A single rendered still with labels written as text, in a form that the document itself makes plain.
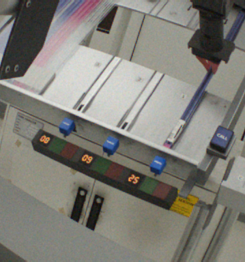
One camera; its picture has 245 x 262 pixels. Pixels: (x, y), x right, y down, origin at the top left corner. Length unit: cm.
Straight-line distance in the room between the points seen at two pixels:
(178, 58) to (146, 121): 200
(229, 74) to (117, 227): 170
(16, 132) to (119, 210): 39
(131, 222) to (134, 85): 44
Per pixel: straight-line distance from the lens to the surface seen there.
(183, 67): 334
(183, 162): 129
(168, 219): 167
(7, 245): 96
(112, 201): 172
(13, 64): 77
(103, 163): 132
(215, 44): 134
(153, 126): 135
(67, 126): 136
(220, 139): 128
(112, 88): 143
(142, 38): 342
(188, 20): 158
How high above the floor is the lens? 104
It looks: 14 degrees down
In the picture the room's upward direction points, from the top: 17 degrees clockwise
